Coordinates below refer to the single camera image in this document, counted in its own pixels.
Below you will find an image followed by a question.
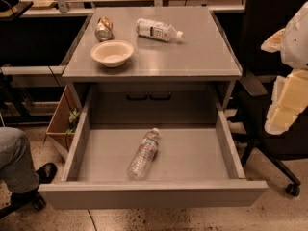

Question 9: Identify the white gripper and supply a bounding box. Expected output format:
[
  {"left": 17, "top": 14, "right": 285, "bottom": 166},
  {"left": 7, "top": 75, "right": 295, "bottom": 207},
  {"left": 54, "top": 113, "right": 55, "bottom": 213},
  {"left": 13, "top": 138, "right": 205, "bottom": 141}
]
[{"left": 261, "top": 2, "right": 308, "bottom": 135}]

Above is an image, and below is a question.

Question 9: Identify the clear plastic water bottle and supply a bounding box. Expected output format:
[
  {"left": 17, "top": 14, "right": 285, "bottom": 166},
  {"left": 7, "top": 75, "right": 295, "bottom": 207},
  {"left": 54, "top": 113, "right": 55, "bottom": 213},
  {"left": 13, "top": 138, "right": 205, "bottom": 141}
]
[{"left": 127, "top": 128, "right": 160, "bottom": 180}]

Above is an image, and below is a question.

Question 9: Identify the grey open top drawer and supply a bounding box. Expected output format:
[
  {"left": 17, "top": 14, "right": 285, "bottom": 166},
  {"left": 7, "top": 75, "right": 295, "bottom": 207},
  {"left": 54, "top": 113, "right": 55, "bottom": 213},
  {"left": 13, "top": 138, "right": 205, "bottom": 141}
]
[{"left": 39, "top": 87, "right": 268, "bottom": 209}]

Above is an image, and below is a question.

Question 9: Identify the white labelled plastic bottle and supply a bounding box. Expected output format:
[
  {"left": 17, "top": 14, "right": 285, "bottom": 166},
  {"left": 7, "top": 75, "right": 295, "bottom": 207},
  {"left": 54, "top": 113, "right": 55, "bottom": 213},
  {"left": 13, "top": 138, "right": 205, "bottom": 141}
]
[{"left": 136, "top": 18, "right": 184, "bottom": 42}]

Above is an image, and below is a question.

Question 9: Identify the grey cabinet counter unit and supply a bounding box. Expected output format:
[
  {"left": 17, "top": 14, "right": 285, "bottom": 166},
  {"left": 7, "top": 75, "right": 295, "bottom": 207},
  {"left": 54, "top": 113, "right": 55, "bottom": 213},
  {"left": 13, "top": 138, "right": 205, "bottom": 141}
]
[{"left": 63, "top": 7, "right": 242, "bottom": 130}]

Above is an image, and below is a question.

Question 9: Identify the black office chair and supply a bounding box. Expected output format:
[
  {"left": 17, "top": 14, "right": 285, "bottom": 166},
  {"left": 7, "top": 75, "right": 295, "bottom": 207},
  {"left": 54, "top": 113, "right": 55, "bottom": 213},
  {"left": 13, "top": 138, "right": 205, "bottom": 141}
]
[{"left": 234, "top": 0, "right": 308, "bottom": 196}]

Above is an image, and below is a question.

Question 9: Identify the beige paper bowl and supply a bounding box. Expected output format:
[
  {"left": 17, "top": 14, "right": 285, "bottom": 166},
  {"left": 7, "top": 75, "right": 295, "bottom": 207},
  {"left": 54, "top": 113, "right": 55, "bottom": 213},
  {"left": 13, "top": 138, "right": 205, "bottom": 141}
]
[{"left": 90, "top": 39, "right": 134, "bottom": 67}]

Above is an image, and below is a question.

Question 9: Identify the crushed metal can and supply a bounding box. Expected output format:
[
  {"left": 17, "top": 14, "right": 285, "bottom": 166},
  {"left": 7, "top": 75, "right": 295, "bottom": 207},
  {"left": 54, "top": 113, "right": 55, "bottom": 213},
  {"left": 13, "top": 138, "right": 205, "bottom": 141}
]
[{"left": 95, "top": 16, "right": 113, "bottom": 41}]

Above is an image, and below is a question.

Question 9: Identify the cardboard box with plant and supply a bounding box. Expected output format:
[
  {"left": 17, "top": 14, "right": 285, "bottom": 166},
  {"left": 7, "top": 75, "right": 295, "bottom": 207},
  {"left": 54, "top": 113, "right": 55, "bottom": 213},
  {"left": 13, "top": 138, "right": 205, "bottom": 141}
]
[{"left": 46, "top": 86, "right": 78, "bottom": 152}]

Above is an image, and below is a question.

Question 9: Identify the black shoe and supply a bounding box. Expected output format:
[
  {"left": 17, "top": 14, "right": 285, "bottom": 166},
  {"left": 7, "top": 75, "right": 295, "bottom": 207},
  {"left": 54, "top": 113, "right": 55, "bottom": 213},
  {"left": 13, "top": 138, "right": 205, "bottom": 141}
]
[{"left": 36, "top": 163, "right": 58, "bottom": 184}]

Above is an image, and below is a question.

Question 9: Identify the person leg in jeans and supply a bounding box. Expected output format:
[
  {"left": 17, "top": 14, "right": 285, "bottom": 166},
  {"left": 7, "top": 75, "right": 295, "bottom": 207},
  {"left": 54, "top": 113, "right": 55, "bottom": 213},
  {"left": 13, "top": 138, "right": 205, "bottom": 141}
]
[{"left": 0, "top": 127, "right": 39, "bottom": 193}]

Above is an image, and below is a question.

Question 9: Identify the black drawer handle left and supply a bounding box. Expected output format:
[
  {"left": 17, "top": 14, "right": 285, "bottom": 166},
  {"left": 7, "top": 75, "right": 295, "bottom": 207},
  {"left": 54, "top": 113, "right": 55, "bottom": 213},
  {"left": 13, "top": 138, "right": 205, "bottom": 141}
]
[{"left": 126, "top": 91, "right": 148, "bottom": 101}]

